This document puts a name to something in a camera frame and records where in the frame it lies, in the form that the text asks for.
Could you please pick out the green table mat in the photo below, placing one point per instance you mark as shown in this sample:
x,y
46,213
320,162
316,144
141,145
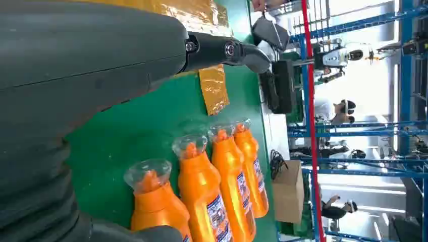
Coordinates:
x,y
133,133

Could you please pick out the person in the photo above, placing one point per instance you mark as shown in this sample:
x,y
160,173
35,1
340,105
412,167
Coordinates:
x,y
357,154
259,4
337,113
334,212

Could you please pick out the orange drink bottle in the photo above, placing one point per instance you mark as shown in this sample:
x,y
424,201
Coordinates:
x,y
197,187
249,150
227,167
157,210

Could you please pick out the black carrying case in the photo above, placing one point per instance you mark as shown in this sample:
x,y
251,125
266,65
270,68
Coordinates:
x,y
284,87

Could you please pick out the brown cardboard box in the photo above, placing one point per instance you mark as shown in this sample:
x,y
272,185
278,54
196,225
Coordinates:
x,y
287,193

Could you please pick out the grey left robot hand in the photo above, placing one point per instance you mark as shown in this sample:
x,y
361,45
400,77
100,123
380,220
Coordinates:
x,y
83,56

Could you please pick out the yellow plastic sheet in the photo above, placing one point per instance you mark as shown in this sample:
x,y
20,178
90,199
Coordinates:
x,y
214,90

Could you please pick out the red pole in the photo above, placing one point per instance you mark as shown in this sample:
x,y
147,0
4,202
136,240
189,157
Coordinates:
x,y
313,133

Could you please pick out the white humanoid robot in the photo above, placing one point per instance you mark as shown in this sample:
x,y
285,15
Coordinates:
x,y
334,56

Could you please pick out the blue metal frame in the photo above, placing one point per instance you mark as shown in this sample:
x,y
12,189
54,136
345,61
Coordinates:
x,y
406,100

